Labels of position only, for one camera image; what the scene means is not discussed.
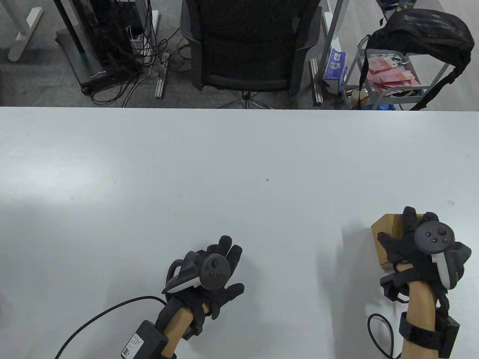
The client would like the small brown mailer box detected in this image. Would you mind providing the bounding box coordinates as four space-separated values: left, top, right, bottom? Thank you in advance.
371 213 425 273

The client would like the dark grey left hand controller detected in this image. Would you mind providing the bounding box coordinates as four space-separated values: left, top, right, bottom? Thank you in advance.
162 251 230 293

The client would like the black computer tower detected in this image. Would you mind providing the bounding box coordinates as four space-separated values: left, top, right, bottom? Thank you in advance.
88 0 144 71

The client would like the black backpack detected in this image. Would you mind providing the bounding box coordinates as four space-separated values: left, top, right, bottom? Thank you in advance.
359 8 475 111

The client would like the person's right forearm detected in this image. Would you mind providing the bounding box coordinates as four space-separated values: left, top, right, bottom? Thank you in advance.
400 279 439 359

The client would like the blue and white box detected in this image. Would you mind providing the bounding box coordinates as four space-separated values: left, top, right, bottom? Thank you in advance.
323 49 348 94

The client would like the person's left hand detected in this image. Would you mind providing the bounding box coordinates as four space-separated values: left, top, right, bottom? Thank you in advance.
167 236 245 320

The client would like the dark grey right hand controller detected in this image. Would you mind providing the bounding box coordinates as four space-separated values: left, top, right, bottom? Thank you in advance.
414 222 472 289

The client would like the tangle of black cables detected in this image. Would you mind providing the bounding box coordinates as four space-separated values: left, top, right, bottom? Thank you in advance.
90 0 197 106

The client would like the white desk leg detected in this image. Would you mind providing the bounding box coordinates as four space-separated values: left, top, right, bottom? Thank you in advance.
7 0 43 62

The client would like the stack of pink packets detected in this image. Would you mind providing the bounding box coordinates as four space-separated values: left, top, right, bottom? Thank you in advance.
367 55 420 89

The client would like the person's right hand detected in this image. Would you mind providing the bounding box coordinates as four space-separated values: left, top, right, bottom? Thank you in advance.
377 206 448 290

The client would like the aluminium rail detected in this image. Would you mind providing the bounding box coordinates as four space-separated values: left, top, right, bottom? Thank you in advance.
155 52 170 99
309 58 324 105

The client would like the person's left forearm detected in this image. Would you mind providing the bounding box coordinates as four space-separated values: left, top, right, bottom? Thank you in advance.
162 306 196 359

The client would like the grey monitor stand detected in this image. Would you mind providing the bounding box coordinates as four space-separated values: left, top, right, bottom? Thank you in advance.
54 0 109 94

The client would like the black mesh office chair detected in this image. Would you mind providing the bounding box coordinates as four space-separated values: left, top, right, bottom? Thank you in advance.
181 0 322 110

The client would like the black cable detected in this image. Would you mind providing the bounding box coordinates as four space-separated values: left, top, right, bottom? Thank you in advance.
54 296 167 359

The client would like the black strapped wrist camera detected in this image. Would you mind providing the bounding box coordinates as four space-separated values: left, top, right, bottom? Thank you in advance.
399 312 460 358

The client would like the dark grey hand controller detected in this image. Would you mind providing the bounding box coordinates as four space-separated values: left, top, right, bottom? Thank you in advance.
162 251 230 293
414 222 472 289

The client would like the grey desk leg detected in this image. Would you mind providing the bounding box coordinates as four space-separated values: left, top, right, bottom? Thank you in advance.
318 0 345 75

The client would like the thin looped cable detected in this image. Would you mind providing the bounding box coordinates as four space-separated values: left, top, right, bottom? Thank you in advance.
367 313 396 359

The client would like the tan bag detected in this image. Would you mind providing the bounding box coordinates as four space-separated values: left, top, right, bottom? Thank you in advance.
349 90 375 110

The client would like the grey metal cart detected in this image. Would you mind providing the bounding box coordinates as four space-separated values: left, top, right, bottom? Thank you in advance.
342 36 451 111

